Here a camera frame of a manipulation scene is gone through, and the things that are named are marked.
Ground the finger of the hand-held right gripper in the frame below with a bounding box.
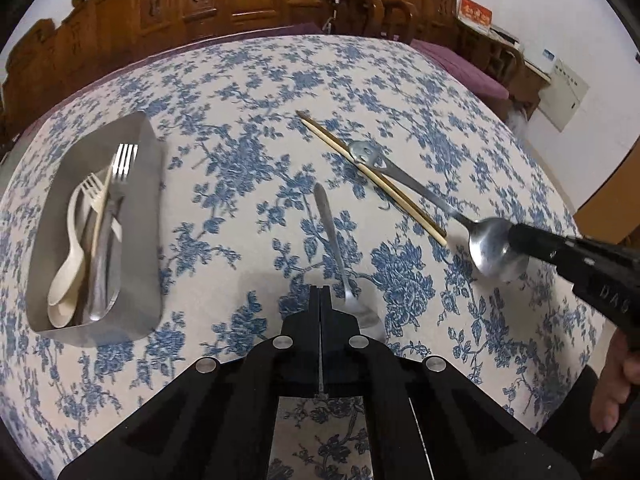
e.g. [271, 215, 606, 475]
[507, 223, 640, 346]

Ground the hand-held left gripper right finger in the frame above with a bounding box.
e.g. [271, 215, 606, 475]
[321, 285, 583, 480]

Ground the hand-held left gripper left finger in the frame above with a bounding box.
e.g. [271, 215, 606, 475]
[57, 285, 321, 480]

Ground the plain metal spoon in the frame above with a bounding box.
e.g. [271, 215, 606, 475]
[313, 182, 387, 345]

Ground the metal spoon with face handle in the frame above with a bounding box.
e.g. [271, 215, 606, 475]
[348, 140, 530, 283]

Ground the grey metal tray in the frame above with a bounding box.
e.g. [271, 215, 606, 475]
[25, 111, 166, 347]

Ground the metal fork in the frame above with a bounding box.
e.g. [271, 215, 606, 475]
[85, 143, 139, 322]

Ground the dark brown chopstick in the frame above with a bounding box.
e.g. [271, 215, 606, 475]
[75, 195, 113, 323]

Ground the large white spoon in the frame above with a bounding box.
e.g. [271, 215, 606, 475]
[47, 182, 93, 308]

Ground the person's right hand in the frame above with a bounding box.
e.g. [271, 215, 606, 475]
[591, 332, 640, 433]

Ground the dark clothing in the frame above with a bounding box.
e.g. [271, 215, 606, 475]
[537, 365, 601, 461]

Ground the light bamboo chopstick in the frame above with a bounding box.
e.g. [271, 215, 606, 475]
[300, 116, 446, 242]
[296, 111, 447, 247]

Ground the white box with blue label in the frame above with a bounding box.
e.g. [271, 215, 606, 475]
[522, 47, 556, 81]

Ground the wooden side table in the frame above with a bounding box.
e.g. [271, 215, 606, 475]
[457, 17, 541, 121]

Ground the purple cloth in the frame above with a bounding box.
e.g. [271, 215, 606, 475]
[20, 22, 510, 133]

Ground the slender white plastic spoon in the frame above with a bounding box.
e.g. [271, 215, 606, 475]
[47, 240, 83, 330]

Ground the white plastic fork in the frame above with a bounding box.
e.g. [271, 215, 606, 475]
[80, 172, 123, 241]

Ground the white paper stack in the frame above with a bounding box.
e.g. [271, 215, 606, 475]
[487, 24, 523, 51]

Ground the dark wooden chair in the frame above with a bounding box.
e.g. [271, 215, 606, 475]
[322, 0, 386, 38]
[382, 0, 418, 43]

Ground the short carved wooden bench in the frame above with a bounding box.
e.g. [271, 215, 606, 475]
[345, 0, 458, 43]

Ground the white wall panel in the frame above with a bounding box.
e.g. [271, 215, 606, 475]
[537, 57, 592, 133]

